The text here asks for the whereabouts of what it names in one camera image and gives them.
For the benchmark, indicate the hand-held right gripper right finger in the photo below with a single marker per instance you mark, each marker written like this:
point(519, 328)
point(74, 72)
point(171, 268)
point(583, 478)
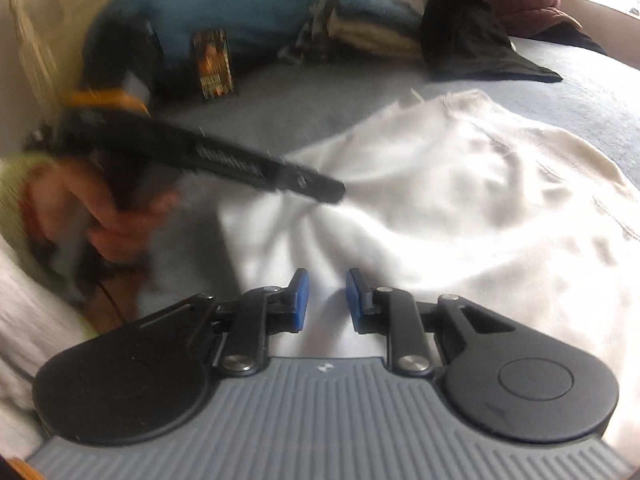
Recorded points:
point(356, 302)

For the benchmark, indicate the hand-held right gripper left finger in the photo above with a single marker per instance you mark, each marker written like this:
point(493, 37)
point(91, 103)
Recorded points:
point(300, 302)

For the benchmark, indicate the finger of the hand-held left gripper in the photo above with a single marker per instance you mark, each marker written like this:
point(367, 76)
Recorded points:
point(315, 187)

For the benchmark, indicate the white hoodie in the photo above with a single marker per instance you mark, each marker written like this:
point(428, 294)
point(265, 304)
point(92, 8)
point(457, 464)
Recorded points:
point(425, 210)

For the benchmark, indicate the person's left forearm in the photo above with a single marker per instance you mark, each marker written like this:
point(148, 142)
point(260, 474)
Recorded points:
point(15, 195)

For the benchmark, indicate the pile of folded clothes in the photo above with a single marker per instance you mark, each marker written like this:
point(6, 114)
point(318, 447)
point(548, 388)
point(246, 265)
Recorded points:
point(370, 25)

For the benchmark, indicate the person's left hand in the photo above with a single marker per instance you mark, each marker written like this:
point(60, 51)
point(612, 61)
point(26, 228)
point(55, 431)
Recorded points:
point(75, 205)

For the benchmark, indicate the orange patterned packet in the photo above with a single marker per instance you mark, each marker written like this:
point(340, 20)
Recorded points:
point(215, 65)

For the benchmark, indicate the cream carved headboard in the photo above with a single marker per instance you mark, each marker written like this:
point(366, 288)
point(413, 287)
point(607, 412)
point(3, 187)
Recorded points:
point(40, 35)

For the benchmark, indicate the black cloth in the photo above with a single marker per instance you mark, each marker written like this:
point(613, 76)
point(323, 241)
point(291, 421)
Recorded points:
point(465, 40)

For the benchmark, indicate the white fluffy robe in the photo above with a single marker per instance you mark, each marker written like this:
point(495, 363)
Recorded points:
point(30, 340)

